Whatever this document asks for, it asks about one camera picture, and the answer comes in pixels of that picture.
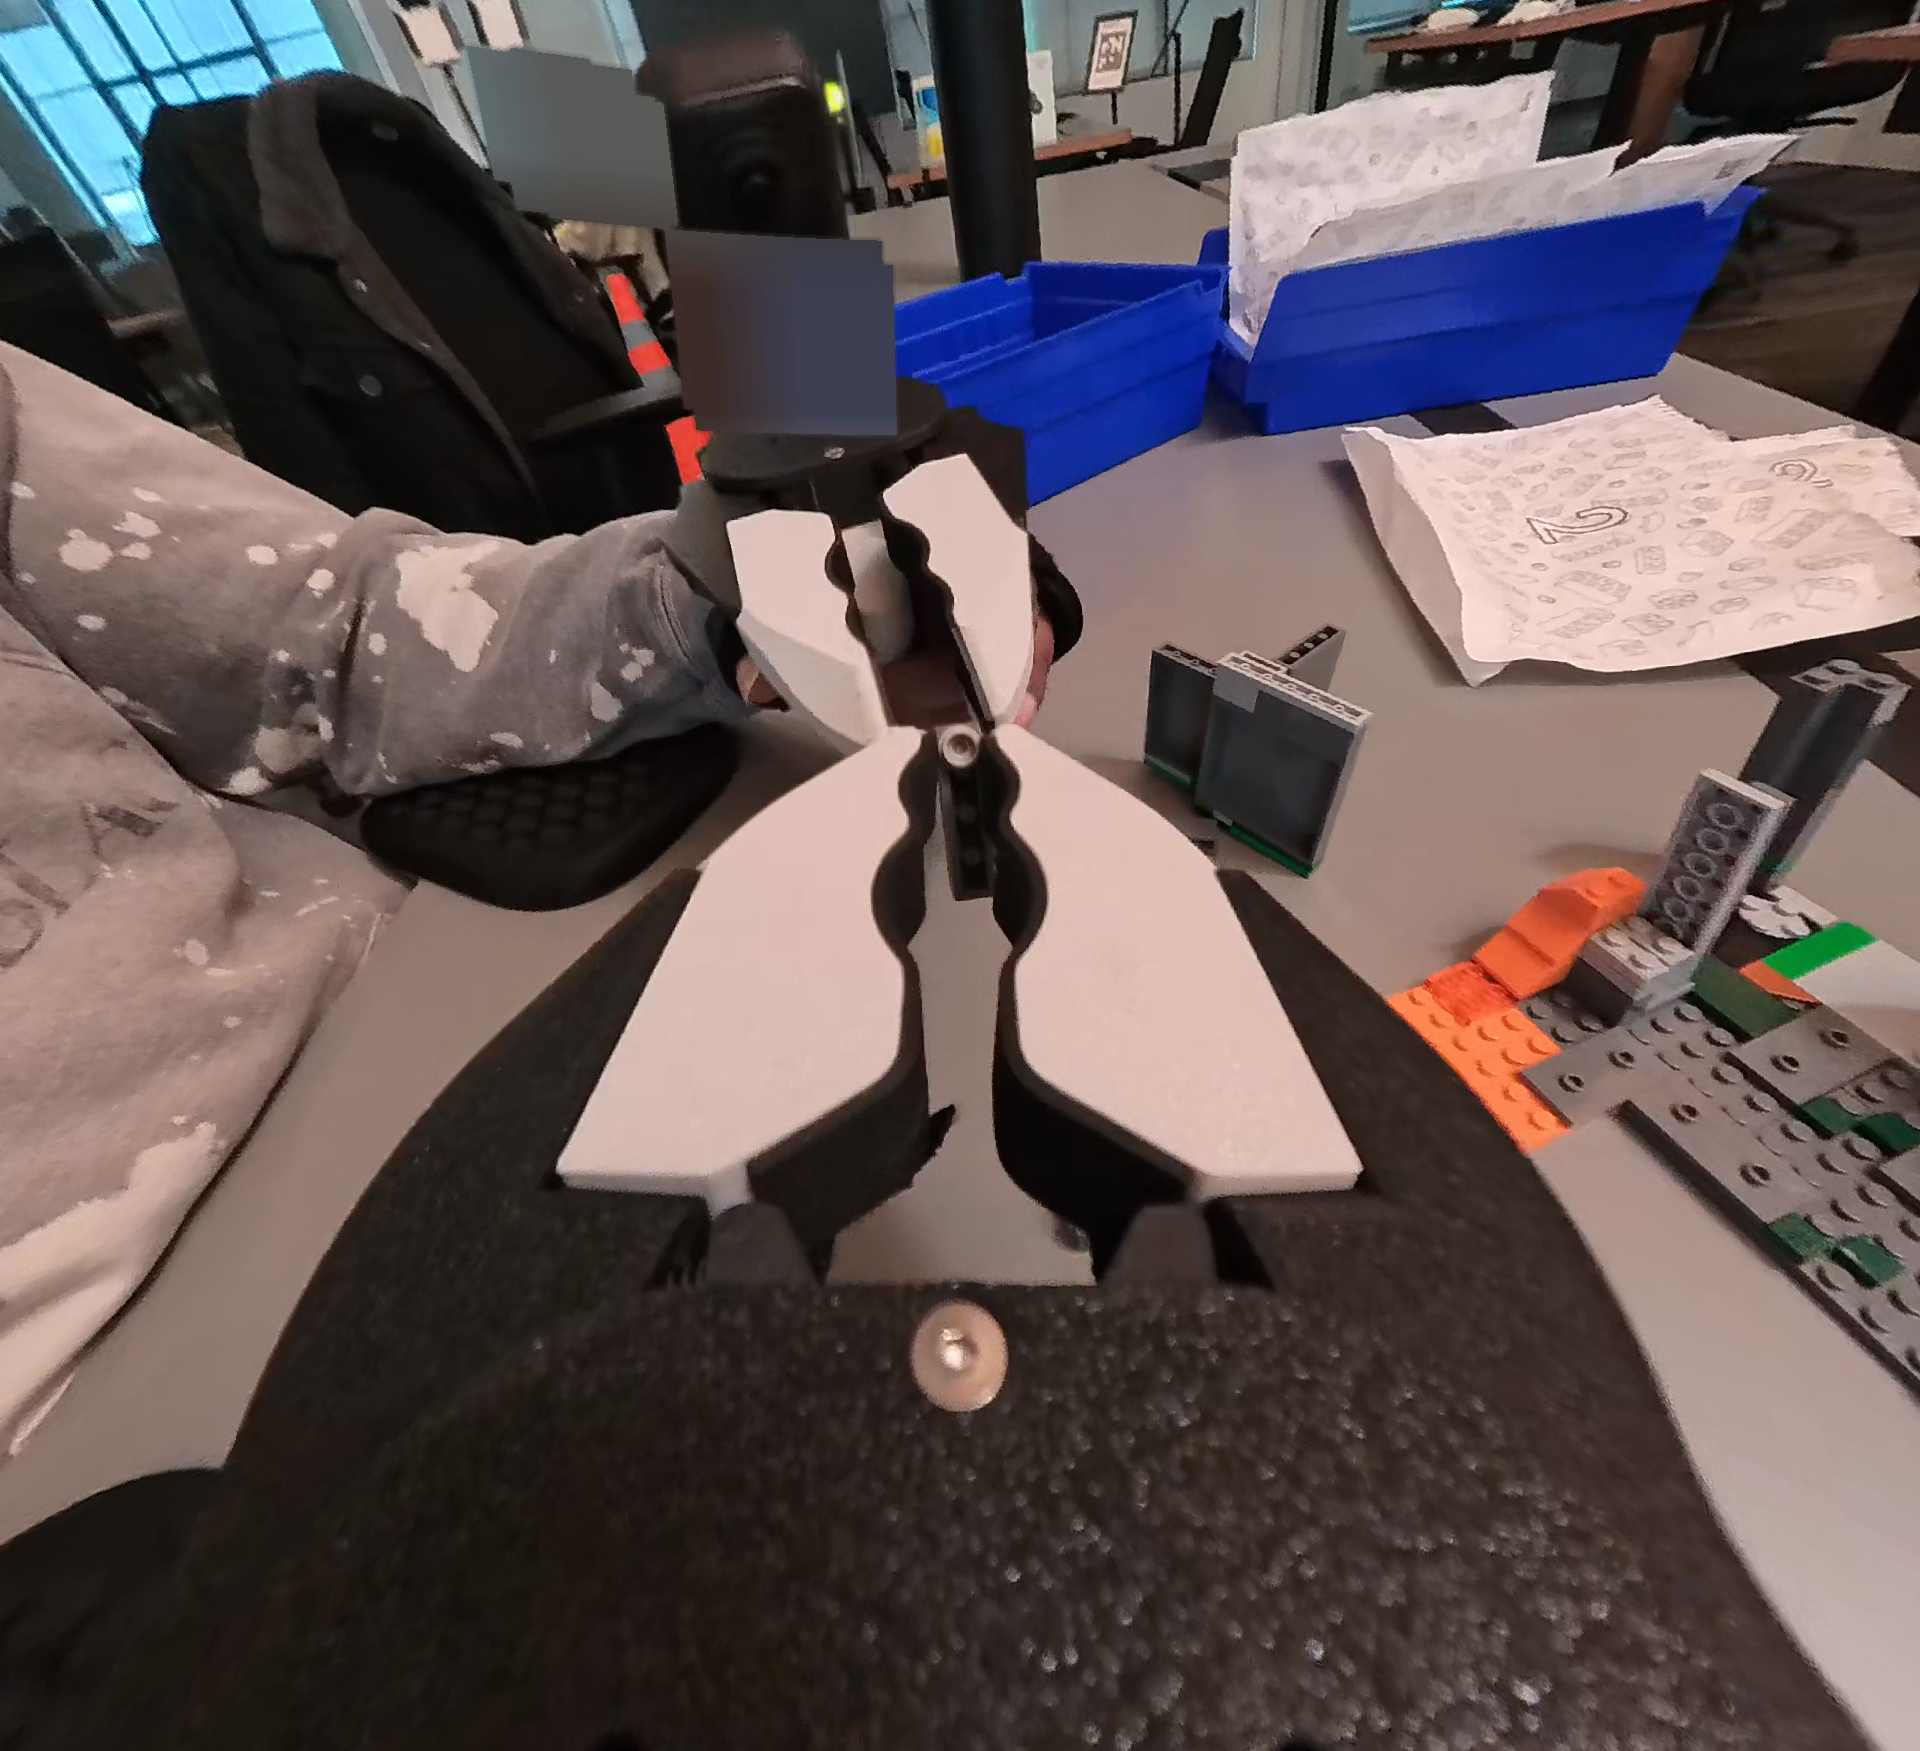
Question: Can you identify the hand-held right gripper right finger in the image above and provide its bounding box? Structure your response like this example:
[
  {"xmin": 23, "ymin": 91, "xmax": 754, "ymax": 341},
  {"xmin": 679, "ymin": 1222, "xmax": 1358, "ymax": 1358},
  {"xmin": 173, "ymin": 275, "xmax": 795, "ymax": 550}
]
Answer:
[{"xmin": 985, "ymin": 725, "xmax": 1371, "ymax": 1279}]

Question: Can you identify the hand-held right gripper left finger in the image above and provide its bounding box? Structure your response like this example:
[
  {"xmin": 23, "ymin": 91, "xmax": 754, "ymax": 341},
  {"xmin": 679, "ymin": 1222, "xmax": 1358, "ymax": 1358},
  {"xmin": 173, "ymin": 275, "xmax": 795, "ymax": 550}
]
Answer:
[{"xmin": 558, "ymin": 727, "xmax": 960, "ymax": 1279}]

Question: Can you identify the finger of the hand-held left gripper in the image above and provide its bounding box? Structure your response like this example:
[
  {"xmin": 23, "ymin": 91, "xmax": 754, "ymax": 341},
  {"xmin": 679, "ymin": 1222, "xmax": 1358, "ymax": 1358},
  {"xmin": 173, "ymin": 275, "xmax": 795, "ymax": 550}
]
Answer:
[
  {"xmin": 724, "ymin": 510, "xmax": 920, "ymax": 749},
  {"xmin": 880, "ymin": 453, "xmax": 1039, "ymax": 727}
]

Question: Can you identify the green-topped dark lego wall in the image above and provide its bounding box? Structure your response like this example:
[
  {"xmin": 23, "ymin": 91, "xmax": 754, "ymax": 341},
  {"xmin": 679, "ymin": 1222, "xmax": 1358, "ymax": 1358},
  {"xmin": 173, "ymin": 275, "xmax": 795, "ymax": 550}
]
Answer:
[{"xmin": 1141, "ymin": 623, "xmax": 1372, "ymax": 879}]

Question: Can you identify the grey green lego building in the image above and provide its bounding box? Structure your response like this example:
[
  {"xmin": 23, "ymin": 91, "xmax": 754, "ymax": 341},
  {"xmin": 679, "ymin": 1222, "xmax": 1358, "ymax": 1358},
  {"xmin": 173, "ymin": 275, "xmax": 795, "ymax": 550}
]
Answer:
[{"xmin": 1389, "ymin": 657, "xmax": 1920, "ymax": 1392}]

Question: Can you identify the torn printed paper bag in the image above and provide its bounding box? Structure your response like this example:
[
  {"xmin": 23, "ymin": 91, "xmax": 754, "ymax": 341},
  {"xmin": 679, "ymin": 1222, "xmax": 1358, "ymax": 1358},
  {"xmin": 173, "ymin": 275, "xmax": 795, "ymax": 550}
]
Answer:
[{"xmin": 1340, "ymin": 391, "xmax": 1920, "ymax": 688}]

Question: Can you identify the person's left forearm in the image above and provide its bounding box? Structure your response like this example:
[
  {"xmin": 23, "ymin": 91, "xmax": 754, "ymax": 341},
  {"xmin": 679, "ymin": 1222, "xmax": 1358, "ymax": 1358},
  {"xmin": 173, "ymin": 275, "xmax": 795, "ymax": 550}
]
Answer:
[{"xmin": 0, "ymin": 341, "xmax": 751, "ymax": 801}]

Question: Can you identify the person's left hand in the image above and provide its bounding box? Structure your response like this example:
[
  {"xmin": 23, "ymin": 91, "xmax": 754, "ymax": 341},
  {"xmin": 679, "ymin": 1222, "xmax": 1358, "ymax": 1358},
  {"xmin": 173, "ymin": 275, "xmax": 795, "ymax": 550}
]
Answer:
[{"xmin": 878, "ymin": 609, "xmax": 1054, "ymax": 739}]

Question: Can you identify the orange grey striped cloth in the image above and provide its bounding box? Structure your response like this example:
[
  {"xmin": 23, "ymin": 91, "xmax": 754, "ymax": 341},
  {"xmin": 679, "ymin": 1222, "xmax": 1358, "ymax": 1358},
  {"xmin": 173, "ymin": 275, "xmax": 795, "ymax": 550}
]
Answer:
[{"xmin": 601, "ymin": 258, "xmax": 718, "ymax": 483}]

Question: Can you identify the black water bottle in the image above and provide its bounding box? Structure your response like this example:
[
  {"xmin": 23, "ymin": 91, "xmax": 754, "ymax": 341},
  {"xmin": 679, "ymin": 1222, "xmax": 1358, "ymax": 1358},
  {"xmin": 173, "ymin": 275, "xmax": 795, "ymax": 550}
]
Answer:
[{"xmin": 920, "ymin": 0, "xmax": 1046, "ymax": 285}]

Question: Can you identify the brown wooden desk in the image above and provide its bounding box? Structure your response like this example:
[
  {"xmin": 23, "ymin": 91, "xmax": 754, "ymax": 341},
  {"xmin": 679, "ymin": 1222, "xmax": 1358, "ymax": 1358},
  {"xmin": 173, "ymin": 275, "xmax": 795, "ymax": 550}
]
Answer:
[
  {"xmin": 1364, "ymin": 0, "xmax": 1824, "ymax": 157},
  {"xmin": 886, "ymin": 130, "xmax": 1139, "ymax": 206}
]

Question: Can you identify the person's grey speckled sweatshirt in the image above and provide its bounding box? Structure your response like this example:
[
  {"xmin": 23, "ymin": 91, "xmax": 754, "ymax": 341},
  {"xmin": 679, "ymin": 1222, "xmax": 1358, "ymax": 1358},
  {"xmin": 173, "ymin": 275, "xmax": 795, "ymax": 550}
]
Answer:
[{"xmin": 0, "ymin": 609, "xmax": 414, "ymax": 1461}]

